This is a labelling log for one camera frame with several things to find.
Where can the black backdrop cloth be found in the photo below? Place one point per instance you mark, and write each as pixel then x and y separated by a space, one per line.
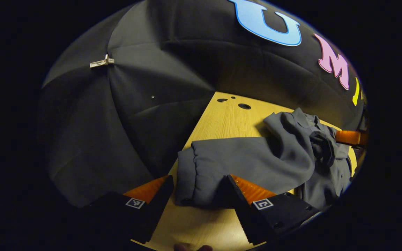
pixel 134 122

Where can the grey button shirt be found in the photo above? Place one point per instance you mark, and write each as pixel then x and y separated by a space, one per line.
pixel 257 157

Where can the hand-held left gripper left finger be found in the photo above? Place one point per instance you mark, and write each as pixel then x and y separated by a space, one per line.
pixel 159 205

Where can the silver metal clip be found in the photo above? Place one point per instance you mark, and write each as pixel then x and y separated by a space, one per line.
pixel 101 63

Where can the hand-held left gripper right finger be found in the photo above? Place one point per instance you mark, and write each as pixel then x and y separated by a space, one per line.
pixel 243 212

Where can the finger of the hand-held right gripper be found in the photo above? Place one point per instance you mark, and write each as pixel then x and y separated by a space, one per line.
pixel 347 137

